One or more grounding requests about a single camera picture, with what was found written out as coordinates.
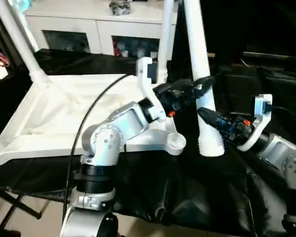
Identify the white plastic table top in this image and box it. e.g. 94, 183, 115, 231
0, 72, 187, 167

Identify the small white jar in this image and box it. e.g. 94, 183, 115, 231
133, 45, 145, 58

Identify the black plastic mat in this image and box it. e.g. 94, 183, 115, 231
0, 48, 296, 237

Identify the black low shelf board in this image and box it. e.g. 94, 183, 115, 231
243, 49, 296, 64

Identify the white sideboard cabinet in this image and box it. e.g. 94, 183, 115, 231
24, 0, 179, 57

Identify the grey crumpled object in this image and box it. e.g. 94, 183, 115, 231
109, 0, 132, 15

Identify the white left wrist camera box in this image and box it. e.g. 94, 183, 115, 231
136, 57, 167, 122

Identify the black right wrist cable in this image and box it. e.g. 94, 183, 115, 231
262, 102, 296, 125

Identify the black folding table frame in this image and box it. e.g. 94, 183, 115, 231
0, 184, 42, 233

